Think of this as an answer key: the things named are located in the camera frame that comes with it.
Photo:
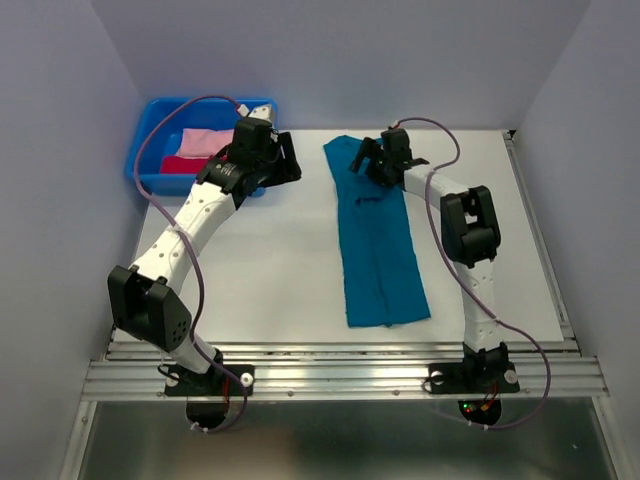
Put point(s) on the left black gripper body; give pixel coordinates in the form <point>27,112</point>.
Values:
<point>267,165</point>

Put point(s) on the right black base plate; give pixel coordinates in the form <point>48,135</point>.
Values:
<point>453,378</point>

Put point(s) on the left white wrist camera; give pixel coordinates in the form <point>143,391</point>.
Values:
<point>266,112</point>

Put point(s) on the teal t shirt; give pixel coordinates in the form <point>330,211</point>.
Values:
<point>382,281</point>

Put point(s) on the blue plastic bin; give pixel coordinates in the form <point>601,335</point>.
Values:
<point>159,134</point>

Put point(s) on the red folded t shirt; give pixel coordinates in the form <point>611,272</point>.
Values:
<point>178,165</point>

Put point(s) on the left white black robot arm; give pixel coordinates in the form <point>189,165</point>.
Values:
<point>145,296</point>

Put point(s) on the aluminium rail frame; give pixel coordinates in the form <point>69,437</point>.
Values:
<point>331,402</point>

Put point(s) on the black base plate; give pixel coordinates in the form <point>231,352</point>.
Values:
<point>240,380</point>
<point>453,378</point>

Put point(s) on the pink folded t shirt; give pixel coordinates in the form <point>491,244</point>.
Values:
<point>202,143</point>

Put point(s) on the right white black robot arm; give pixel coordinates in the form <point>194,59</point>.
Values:
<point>468,239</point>

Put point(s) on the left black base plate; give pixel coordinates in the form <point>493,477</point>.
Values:
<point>240,380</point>

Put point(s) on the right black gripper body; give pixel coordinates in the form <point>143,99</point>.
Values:
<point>381,164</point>

